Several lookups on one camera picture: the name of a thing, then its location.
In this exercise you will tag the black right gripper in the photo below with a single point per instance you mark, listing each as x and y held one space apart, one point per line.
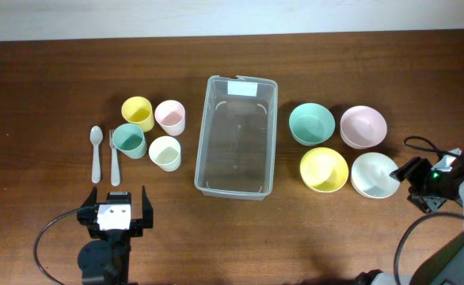
412 170

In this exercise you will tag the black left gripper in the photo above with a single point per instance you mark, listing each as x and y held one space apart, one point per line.
85 216

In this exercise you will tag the white plastic bowl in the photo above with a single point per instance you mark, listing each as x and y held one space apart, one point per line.
370 176

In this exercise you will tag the green plastic cup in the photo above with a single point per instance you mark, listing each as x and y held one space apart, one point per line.
129 139

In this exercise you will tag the pink plastic bowl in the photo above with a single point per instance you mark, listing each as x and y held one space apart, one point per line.
362 127

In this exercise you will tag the yellow plastic cup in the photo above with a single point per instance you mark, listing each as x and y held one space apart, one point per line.
139 111

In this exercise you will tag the pink plastic cup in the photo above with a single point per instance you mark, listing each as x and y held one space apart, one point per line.
170 115

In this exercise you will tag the yellow plastic bowl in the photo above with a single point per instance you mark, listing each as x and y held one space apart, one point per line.
324 170

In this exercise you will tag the green plastic bowl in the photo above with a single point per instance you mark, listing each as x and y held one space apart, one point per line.
311 124

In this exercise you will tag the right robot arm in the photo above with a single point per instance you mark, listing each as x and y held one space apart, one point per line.
446 265

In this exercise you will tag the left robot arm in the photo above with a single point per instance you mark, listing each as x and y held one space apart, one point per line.
105 259

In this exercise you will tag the grey plastic fork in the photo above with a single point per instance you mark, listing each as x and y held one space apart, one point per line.
115 169

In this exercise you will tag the white plastic cup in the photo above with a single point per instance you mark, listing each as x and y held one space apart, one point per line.
165 152

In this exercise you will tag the grey plastic spoon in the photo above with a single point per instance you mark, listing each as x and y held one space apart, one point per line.
96 137

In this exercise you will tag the clear plastic storage bin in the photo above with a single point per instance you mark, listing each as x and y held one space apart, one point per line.
237 144

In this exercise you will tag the white label on bin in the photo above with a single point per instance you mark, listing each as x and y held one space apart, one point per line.
248 89

